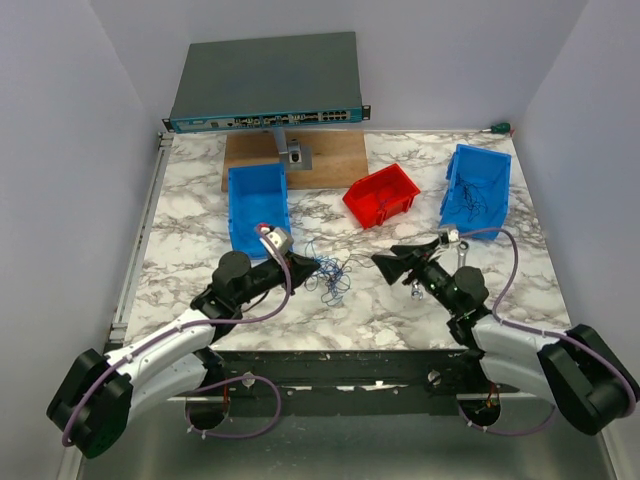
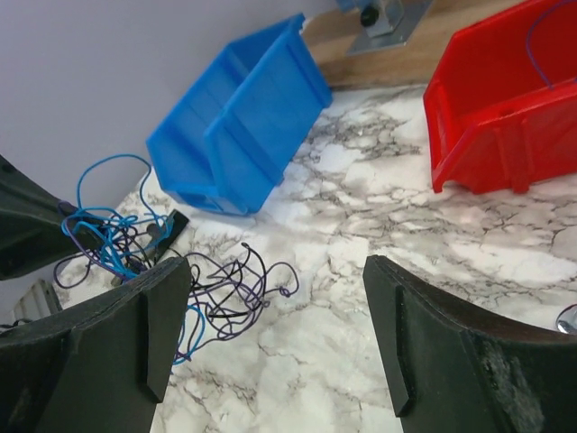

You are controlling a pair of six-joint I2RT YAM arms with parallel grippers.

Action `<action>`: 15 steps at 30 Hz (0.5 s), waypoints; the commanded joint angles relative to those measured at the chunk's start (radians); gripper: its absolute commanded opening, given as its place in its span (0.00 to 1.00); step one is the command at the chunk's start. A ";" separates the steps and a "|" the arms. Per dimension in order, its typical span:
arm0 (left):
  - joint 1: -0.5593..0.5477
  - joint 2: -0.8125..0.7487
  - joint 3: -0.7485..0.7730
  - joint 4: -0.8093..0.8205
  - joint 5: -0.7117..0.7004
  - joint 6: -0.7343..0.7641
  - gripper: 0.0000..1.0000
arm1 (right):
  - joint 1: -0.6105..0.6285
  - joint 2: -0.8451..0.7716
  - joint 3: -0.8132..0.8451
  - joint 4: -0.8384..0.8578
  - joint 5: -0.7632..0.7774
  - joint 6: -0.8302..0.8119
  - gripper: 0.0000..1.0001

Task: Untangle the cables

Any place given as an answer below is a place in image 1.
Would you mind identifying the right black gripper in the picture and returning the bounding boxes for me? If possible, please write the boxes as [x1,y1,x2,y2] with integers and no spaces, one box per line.
[372,238,461,314]

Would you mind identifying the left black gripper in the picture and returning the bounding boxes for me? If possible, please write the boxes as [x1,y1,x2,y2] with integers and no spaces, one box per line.
[235,250,320,307]

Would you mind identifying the blue purple cables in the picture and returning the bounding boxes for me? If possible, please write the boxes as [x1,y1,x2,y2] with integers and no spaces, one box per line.
[302,238,381,306]

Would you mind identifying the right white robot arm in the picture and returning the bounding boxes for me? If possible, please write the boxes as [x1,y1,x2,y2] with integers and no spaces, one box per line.
[371,240,639,435]

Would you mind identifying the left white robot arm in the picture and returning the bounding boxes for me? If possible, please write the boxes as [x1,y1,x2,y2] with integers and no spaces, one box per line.
[46,251,319,458]

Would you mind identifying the small silver combination wrench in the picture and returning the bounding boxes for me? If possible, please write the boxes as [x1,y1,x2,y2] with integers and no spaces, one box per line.
[411,282,423,301]

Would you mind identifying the silver ratchet wrench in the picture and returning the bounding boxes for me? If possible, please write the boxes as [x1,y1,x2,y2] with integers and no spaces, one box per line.
[457,240,469,269]

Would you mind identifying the red plastic bin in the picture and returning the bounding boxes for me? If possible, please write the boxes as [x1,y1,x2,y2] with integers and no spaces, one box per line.
[343,163,420,229]

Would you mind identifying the left blue plastic bin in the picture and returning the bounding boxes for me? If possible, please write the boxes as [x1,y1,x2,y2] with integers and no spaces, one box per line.
[228,163,291,260]

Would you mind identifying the blue plastic bin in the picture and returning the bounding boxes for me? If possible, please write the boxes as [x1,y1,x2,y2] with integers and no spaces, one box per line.
[439,144,512,240]
[228,163,291,260]

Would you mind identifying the right blue plastic bin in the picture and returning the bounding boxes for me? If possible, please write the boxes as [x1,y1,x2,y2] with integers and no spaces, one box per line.
[439,144,512,240]

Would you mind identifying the wooden board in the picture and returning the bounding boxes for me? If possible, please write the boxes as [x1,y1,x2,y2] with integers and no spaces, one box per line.
[221,130,369,192]

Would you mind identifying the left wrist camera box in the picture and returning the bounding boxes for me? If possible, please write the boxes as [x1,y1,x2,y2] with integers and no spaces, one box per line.
[257,224,294,256]

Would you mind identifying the grey metal stand bracket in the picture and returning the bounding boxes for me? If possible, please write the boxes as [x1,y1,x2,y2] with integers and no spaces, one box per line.
[273,127,312,172]

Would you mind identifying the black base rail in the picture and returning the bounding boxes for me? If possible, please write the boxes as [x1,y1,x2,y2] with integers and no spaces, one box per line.
[177,350,494,426]

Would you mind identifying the green handled screwdriver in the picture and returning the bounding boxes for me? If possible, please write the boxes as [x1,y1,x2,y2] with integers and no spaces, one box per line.
[481,122,512,134]

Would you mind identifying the grey network switch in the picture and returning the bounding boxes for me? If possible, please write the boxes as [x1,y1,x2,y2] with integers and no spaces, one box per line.
[163,32,371,134]

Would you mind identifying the aluminium frame rail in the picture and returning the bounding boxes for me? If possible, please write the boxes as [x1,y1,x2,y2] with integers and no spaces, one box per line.
[107,133,174,344]

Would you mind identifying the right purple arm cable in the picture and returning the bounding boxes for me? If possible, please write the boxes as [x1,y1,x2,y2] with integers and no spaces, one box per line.
[447,227,640,437]

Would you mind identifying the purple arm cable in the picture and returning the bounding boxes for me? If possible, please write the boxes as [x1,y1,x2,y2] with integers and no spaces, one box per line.
[447,227,640,437]
[60,224,292,449]

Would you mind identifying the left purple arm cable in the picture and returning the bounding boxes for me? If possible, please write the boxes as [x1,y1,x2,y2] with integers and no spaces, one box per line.
[60,224,292,449]

